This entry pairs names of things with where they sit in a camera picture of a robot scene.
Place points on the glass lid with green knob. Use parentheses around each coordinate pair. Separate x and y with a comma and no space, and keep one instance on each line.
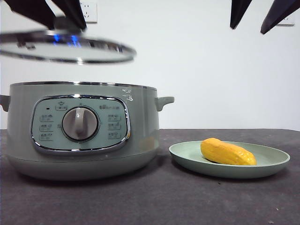
(70,50)

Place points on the grey round dial knob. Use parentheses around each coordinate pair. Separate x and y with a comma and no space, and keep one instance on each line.
(79,124)

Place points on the yellow corn cob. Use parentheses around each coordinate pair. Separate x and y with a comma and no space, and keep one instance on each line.
(225,152)

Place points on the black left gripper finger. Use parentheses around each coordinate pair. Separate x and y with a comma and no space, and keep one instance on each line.
(72,11)
(35,11)

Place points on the white wall socket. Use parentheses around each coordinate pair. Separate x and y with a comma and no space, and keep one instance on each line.
(287,22)
(92,11)

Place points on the pale green round plate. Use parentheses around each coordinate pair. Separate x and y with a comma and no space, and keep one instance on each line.
(269,161)

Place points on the pale green electric steamer pot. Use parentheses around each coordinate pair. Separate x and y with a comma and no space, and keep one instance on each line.
(140,131)

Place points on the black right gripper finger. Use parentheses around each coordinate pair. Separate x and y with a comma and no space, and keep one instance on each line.
(239,11)
(279,16)

